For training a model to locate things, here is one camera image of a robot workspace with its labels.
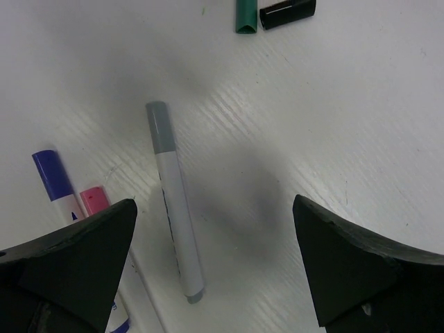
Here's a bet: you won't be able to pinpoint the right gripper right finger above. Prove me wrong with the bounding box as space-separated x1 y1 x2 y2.
293 195 443 332

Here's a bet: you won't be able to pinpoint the black pen cap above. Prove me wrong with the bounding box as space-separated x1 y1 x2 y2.
259 0 316 30

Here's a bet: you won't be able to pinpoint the pink capped marker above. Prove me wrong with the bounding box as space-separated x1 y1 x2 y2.
80 187 110 216

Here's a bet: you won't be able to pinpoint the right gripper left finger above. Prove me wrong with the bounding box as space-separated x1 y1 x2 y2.
1 198 137 332

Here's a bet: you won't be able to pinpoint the dark green pen cap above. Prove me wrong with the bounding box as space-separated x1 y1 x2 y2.
235 0 257 35

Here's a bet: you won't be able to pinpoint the purple capped marker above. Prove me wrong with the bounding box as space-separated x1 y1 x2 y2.
32 149 130 332

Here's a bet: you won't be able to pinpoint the grey capped marker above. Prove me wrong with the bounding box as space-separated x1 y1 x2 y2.
146 101 204 304

